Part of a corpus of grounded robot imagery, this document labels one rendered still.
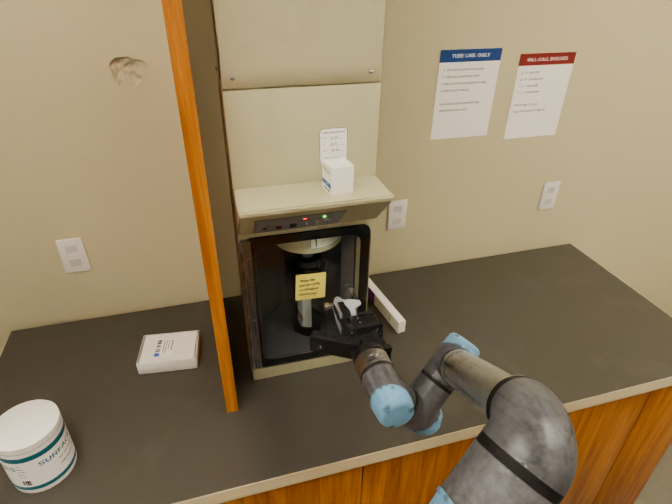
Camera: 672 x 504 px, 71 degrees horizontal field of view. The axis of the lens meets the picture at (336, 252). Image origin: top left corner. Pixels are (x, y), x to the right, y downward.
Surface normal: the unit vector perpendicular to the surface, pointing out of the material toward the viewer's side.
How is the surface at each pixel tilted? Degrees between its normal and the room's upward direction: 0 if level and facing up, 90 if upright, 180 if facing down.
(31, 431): 0
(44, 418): 0
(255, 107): 90
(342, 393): 0
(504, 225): 90
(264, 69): 90
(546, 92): 90
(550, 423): 13
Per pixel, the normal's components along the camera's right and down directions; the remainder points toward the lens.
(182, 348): 0.01, -0.85
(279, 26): 0.28, 0.51
